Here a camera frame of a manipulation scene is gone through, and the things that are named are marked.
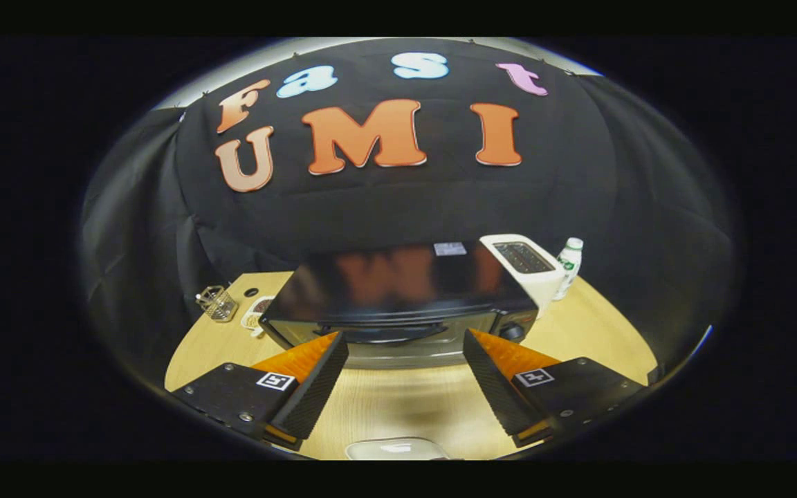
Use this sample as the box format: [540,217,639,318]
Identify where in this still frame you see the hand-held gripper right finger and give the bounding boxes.
[462,328,649,448]

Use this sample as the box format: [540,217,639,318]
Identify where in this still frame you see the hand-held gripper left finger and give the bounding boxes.
[170,331,350,452]

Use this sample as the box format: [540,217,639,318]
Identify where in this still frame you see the black toaster oven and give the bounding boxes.
[258,240,540,370]

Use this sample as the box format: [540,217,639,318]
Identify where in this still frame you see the white pop-up toaster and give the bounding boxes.
[479,234,567,320]

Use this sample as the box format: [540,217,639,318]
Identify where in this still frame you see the white divided snack dish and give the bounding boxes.
[240,295,277,339]

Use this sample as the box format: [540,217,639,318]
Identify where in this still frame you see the white oval plate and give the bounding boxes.
[344,436,450,461]

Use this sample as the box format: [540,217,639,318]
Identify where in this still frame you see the white bottle green label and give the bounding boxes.
[551,237,585,302]

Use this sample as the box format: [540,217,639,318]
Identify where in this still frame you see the wire mesh holder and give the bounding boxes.
[194,284,239,324]

